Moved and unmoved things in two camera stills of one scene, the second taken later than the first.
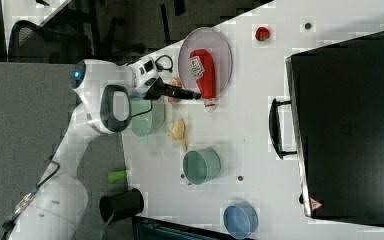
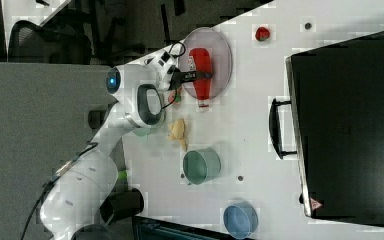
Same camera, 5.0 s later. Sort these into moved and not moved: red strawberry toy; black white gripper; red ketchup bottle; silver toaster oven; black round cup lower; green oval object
Moved: red ketchup bottle; black white gripper
Not moved: red strawberry toy; black round cup lower; green oval object; silver toaster oven
